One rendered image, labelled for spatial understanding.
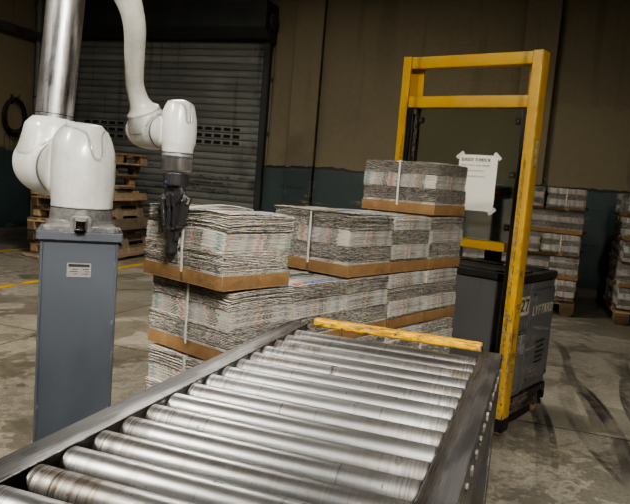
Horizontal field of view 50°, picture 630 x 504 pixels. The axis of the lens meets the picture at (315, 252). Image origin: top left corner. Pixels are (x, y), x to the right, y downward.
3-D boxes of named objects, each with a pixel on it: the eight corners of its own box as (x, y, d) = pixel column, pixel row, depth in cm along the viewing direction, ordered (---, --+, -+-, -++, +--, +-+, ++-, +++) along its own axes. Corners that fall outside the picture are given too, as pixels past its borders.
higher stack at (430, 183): (339, 431, 319) (363, 157, 305) (374, 417, 342) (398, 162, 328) (409, 457, 295) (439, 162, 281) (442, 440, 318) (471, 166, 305)
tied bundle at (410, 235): (315, 261, 288) (319, 207, 285) (356, 258, 310) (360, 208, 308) (389, 274, 263) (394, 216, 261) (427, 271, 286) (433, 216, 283)
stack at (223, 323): (135, 513, 229) (148, 272, 220) (340, 431, 320) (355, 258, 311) (213, 561, 205) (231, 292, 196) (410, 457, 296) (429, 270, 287)
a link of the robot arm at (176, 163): (179, 154, 205) (178, 173, 205) (155, 151, 197) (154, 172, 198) (199, 155, 199) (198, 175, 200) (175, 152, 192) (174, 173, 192)
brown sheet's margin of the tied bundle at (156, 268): (143, 272, 216) (143, 258, 216) (210, 267, 238) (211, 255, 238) (174, 279, 206) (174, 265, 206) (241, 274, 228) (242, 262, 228)
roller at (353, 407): (209, 395, 129) (211, 370, 129) (455, 445, 114) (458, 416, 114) (196, 402, 125) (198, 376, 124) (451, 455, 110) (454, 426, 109)
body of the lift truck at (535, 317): (389, 394, 382) (402, 255, 373) (436, 377, 424) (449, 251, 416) (505, 430, 339) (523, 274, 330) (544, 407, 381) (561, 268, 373)
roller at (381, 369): (257, 344, 149) (253, 366, 149) (472, 380, 134) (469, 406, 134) (265, 345, 154) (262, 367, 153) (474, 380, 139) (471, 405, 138)
